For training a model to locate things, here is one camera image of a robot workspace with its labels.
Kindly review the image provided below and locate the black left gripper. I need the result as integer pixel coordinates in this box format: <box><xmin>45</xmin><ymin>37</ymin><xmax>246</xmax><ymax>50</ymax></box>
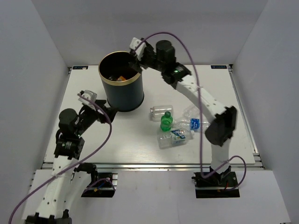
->
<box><xmin>75</xmin><ymin>99</ymin><xmax>120</xmax><ymax>136</ymax></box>

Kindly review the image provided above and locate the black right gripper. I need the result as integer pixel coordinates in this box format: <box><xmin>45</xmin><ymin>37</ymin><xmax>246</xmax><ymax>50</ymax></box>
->
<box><xmin>130</xmin><ymin>44</ymin><xmax>166</xmax><ymax>73</ymax></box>

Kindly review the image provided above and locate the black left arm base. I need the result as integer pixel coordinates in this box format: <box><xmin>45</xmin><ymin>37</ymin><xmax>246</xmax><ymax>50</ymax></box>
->
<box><xmin>81</xmin><ymin>172</ymin><xmax>118</xmax><ymax>198</ymax></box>

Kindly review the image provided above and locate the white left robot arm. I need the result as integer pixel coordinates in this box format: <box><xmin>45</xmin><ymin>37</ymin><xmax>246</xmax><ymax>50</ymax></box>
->
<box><xmin>25</xmin><ymin>97</ymin><xmax>117</xmax><ymax>224</ymax></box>

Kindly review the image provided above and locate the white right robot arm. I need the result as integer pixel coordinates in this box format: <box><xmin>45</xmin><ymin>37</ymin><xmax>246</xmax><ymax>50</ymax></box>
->
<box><xmin>129</xmin><ymin>38</ymin><xmax>237</xmax><ymax>186</ymax></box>

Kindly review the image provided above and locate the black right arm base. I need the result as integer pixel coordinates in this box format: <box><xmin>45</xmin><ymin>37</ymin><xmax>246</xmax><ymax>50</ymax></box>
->
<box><xmin>192</xmin><ymin>172</ymin><xmax>240</xmax><ymax>199</ymax></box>

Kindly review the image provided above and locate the dark bin with gold rim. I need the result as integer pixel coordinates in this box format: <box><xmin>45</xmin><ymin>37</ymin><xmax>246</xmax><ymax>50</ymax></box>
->
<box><xmin>98</xmin><ymin>51</ymin><xmax>144</xmax><ymax>112</ymax></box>

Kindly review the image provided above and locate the clear jar with silver lid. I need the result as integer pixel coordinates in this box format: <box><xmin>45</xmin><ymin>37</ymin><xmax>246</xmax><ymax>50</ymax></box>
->
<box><xmin>149</xmin><ymin>105</ymin><xmax>173</xmax><ymax>122</ymax></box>

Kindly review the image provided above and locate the blue sticker left corner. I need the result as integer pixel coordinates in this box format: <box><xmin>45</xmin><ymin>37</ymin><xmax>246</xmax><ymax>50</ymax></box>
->
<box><xmin>72</xmin><ymin>66</ymin><xmax>88</xmax><ymax>70</ymax></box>

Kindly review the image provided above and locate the blue sticker corner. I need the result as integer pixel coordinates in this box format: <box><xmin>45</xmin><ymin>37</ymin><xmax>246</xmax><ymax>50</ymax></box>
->
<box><xmin>211</xmin><ymin>65</ymin><xmax>227</xmax><ymax>69</ymax></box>
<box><xmin>72</xmin><ymin>66</ymin><xmax>88</xmax><ymax>70</ymax></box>

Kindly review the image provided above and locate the green plastic bottle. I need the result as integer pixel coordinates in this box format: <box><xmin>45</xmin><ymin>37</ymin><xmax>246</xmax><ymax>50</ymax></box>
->
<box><xmin>160</xmin><ymin>111</ymin><xmax>173</xmax><ymax>132</ymax></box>

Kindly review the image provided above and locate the clear bottle green white label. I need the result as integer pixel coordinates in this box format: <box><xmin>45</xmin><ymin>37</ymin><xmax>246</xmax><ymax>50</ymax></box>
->
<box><xmin>157</xmin><ymin>128</ymin><xmax>195</xmax><ymax>149</ymax></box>

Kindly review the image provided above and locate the blue sticker right corner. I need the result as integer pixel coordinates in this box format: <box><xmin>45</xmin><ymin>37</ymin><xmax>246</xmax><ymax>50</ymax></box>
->
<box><xmin>211</xmin><ymin>65</ymin><xmax>227</xmax><ymax>69</ymax></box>

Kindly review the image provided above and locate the clear bottle blue label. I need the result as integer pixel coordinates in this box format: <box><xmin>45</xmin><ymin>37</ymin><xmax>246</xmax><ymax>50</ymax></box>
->
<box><xmin>173</xmin><ymin>118</ymin><xmax>210</xmax><ymax>133</ymax></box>

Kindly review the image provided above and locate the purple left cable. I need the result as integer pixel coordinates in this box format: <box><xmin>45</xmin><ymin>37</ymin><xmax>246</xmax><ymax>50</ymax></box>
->
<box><xmin>8</xmin><ymin>93</ymin><xmax>116</xmax><ymax>224</ymax></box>

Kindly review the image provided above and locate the purple cable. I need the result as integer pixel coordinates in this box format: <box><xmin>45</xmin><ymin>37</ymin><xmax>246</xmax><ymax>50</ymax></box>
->
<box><xmin>130</xmin><ymin>32</ymin><xmax>247</xmax><ymax>192</ymax></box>
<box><xmin>8</xmin><ymin>93</ymin><xmax>116</xmax><ymax>224</ymax></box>

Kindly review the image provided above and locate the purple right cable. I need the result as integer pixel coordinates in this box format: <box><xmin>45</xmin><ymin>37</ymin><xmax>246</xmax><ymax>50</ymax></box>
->
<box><xmin>130</xmin><ymin>32</ymin><xmax>247</xmax><ymax>192</ymax></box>

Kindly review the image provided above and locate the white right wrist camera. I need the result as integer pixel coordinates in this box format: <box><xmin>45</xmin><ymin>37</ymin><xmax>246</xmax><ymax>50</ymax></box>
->
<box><xmin>129</xmin><ymin>37</ymin><xmax>146</xmax><ymax>61</ymax></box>

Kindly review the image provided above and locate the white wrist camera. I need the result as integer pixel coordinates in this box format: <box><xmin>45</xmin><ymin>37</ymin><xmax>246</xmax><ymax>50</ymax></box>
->
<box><xmin>78</xmin><ymin>90</ymin><xmax>97</xmax><ymax>105</ymax></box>
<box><xmin>129</xmin><ymin>37</ymin><xmax>146</xmax><ymax>61</ymax></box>

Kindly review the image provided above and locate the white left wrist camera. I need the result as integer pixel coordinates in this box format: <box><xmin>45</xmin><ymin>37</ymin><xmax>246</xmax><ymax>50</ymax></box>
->
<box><xmin>78</xmin><ymin>90</ymin><xmax>97</xmax><ymax>105</ymax></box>

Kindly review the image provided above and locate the aluminium rail front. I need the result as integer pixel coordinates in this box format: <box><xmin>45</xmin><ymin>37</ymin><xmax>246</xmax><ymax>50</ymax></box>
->
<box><xmin>41</xmin><ymin>161</ymin><xmax>265</xmax><ymax>171</ymax></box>

